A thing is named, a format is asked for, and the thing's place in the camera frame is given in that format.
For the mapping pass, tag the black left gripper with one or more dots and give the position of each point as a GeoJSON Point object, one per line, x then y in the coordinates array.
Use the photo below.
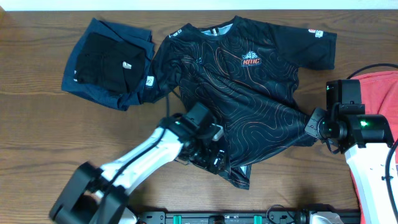
{"type": "Point", "coordinates": [211, 161]}

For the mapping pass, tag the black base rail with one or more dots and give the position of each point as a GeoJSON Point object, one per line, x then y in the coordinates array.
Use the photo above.
{"type": "Point", "coordinates": [276, 214]}

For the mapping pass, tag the folded navy blue garment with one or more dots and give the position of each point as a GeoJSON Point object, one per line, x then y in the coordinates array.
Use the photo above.
{"type": "Point", "coordinates": [118, 32]}

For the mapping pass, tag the black patterned sports jersey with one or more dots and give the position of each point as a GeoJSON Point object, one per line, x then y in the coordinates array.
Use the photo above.
{"type": "Point", "coordinates": [245, 72]}

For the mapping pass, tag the folded black garment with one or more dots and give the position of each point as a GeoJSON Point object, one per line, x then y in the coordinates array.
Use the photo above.
{"type": "Point", "coordinates": [115, 66]}

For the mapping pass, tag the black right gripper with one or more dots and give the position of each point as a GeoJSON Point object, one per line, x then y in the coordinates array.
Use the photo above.
{"type": "Point", "coordinates": [311, 126]}

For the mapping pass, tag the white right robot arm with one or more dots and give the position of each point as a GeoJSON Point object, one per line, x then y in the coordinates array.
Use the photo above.
{"type": "Point", "coordinates": [367, 143]}

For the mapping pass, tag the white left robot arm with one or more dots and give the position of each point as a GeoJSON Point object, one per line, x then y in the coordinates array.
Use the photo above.
{"type": "Point", "coordinates": [101, 194]}

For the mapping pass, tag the red t-shirt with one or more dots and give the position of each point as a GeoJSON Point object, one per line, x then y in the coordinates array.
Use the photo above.
{"type": "Point", "coordinates": [379, 94]}

